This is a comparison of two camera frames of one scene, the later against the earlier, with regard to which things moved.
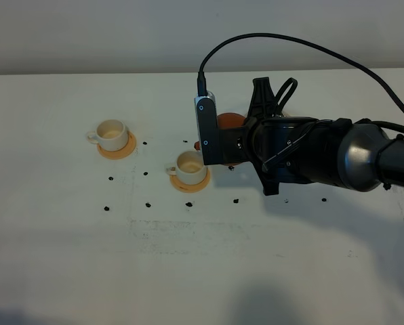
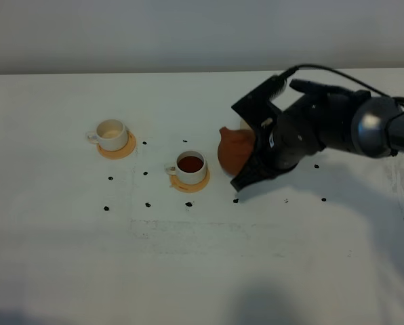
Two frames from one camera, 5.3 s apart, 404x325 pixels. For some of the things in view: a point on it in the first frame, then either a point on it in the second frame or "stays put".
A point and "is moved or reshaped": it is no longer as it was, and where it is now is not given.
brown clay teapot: x=226 y=120 is moved or reshaped
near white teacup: x=190 y=168 stays put
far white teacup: x=111 y=135 stays put
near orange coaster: x=190 y=188 stays put
